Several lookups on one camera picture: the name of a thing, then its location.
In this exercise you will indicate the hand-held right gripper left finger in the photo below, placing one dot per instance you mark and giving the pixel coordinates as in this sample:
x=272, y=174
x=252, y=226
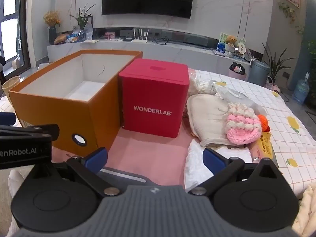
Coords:
x=96, y=157

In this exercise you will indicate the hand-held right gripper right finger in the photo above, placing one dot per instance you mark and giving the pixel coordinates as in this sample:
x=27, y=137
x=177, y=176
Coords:
x=212, y=159

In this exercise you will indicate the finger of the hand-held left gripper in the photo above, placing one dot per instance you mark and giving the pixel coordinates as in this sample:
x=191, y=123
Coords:
x=7, y=119

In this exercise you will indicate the white mesh pouch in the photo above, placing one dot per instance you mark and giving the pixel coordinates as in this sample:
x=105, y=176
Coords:
x=197, y=160

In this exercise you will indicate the orange cardboard box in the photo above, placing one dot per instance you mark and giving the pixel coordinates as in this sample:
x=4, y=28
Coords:
x=49, y=118

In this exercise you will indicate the white towel mitt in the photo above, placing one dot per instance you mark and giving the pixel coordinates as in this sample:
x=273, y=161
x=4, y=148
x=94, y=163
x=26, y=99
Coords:
x=207, y=118

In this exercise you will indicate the clear plastic bag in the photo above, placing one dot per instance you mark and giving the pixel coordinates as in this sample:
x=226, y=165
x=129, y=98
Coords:
x=233, y=93

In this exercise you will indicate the beige cup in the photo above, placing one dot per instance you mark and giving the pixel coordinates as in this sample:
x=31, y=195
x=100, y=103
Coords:
x=9, y=88

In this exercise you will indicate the pink white crochet pouch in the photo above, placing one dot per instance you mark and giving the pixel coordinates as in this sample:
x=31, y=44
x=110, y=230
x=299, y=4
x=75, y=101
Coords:
x=240, y=130

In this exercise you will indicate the pale fleece cloth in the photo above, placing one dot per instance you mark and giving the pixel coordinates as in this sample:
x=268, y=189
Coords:
x=12, y=197

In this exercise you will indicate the yellow printed packet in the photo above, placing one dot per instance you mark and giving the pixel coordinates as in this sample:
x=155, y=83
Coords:
x=266, y=145

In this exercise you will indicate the orange crochet item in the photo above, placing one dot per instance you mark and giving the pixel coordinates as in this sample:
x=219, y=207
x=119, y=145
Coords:
x=264, y=122

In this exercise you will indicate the crumpled cream plastic bag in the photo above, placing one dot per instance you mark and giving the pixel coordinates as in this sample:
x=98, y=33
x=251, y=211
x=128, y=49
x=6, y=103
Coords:
x=200, y=85

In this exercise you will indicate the lemon print checked sheet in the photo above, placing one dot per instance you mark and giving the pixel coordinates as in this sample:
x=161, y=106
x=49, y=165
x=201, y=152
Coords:
x=284, y=133

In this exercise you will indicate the red square box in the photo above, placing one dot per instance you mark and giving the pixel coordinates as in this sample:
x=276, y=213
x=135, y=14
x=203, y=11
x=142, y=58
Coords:
x=153, y=91

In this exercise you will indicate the pink trash bin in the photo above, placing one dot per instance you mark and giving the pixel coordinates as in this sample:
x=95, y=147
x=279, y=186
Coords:
x=235, y=75

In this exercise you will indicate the glass balcony door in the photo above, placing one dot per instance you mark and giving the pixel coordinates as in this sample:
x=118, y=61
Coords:
x=12, y=24

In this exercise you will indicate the brown round ornament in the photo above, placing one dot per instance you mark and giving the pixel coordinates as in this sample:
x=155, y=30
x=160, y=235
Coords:
x=61, y=39

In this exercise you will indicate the dark vase with dried flowers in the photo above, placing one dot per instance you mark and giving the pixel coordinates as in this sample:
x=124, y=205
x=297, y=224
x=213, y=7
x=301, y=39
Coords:
x=52, y=33

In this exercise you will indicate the grey trash bin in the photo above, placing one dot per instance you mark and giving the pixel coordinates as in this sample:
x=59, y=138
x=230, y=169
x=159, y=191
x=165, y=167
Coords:
x=259, y=74

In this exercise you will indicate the blue printed packet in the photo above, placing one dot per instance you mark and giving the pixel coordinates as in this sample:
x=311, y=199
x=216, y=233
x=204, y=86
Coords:
x=74, y=37

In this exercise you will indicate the cream dotted blanket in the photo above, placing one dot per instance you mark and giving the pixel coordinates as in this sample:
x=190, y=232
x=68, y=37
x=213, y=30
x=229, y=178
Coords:
x=306, y=209

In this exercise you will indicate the blue gift box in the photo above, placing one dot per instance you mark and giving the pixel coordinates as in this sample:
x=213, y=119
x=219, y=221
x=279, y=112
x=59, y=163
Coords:
x=221, y=48

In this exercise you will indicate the blue water bottle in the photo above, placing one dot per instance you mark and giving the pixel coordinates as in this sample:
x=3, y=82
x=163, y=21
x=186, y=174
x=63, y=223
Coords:
x=301, y=90

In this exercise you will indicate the potted plant in pink pot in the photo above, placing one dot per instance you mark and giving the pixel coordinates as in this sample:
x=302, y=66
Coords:
x=275, y=64

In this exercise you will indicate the white round fan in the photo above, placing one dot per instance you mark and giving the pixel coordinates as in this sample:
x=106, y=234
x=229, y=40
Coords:
x=240, y=48

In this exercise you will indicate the white television cabinet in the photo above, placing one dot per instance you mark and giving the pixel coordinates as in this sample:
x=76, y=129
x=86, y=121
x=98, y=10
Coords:
x=148, y=50

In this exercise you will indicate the brown teddy bear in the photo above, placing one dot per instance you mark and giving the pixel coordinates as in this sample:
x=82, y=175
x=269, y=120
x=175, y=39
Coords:
x=231, y=40

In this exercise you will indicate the pink card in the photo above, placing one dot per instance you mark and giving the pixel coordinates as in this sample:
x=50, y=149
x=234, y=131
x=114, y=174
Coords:
x=110, y=35

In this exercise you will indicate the green printed card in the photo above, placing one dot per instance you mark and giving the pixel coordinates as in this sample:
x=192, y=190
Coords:
x=223, y=36

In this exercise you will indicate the green plant in glass vase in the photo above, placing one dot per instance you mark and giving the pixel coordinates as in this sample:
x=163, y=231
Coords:
x=82, y=19

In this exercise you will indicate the white router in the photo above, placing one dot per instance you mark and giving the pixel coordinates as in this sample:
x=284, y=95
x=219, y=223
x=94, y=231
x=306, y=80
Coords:
x=140, y=40

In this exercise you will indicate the hanging ivy plant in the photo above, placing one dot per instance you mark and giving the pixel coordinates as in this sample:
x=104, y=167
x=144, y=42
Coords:
x=287, y=12

